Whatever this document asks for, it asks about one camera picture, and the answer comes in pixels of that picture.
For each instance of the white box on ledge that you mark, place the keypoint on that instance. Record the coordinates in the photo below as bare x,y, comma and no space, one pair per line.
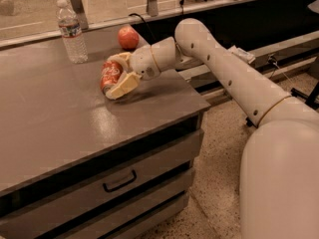
241,54

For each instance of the orange soda can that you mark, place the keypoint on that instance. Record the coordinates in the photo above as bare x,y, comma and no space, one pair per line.
110,74

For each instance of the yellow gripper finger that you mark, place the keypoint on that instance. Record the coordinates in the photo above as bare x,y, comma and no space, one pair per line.
126,83
123,59

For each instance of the black drawer handle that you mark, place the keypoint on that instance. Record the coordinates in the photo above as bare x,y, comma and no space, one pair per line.
120,180

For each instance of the clear plastic water bottle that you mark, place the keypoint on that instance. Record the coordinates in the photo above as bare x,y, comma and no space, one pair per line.
71,33

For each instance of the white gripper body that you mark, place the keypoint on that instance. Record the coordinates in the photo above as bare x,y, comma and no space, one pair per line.
142,64

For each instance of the grey drawer cabinet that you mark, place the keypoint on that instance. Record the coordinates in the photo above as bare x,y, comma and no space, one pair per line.
60,138

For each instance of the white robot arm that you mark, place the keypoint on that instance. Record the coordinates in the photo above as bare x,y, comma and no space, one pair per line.
279,172

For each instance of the red apple on counter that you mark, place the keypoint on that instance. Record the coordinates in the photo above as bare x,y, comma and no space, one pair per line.
128,38

